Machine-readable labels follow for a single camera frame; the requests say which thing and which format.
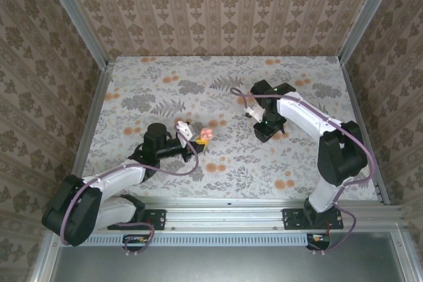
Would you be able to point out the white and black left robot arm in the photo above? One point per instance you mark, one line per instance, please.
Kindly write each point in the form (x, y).
(115, 176)

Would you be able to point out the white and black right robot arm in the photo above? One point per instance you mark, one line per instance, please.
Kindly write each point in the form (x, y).
(307, 113)

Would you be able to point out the floral patterned table cloth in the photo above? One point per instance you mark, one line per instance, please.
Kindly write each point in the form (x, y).
(231, 74)

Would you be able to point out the small controller circuit board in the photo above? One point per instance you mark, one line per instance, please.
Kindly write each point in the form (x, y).
(135, 239)
(319, 239)

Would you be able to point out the grey metal base sheet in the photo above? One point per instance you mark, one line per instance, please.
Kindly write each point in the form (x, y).
(224, 265)

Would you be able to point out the aluminium frame bar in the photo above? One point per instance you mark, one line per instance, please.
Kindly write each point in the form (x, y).
(45, 259)
(90, 130)
(358, 113)
(367, 14)
(81, 21)
(406, 262)

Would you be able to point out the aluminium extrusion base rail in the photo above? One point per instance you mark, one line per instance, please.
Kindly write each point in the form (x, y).
(224, 216)

